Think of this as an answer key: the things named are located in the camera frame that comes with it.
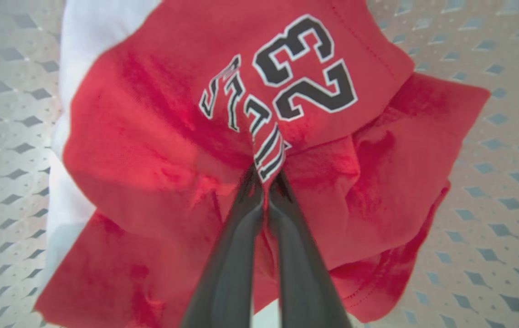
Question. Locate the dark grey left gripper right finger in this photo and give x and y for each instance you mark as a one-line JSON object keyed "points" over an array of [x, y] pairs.
{"points": [[307, 282]]}

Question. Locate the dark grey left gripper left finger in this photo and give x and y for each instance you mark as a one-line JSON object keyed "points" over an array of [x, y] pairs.
{"points": [[227, 278]]}

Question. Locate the red jersey number 23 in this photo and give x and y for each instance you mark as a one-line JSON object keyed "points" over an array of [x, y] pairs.
{"points": [[150, 136]]}

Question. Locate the white perforated laundry basket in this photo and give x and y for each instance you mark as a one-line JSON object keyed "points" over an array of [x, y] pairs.
{"points": [[491, 205]]}

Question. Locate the white garment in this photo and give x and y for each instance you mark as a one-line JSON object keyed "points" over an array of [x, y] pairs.
{"points": [[81, 41]]}

